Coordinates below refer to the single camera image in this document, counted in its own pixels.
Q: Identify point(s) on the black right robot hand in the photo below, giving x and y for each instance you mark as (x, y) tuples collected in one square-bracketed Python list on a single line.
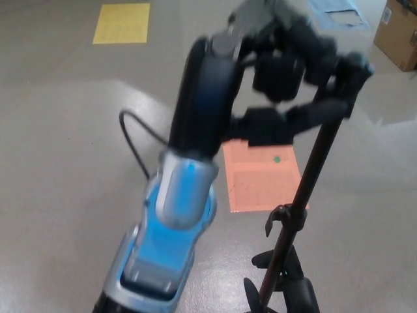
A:
[(303, 287)]

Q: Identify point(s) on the black extendable phone stand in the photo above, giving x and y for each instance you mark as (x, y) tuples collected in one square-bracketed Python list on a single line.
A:
[(312, 163)]

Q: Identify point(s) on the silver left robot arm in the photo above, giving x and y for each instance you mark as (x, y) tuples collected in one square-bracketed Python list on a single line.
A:
[(169, 234)]

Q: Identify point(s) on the orange paper sheet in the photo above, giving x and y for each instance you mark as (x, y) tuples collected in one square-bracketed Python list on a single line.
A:
[(260, 186)]

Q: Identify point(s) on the small green round sticker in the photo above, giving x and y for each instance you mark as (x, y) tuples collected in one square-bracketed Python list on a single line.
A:
[(277, 159)]

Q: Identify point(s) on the brown cardboard box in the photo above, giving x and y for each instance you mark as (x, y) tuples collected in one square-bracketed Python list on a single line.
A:
[(395, 39)]

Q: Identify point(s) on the yellow paper sheet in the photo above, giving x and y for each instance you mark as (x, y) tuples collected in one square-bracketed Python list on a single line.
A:
[(121, 24)]

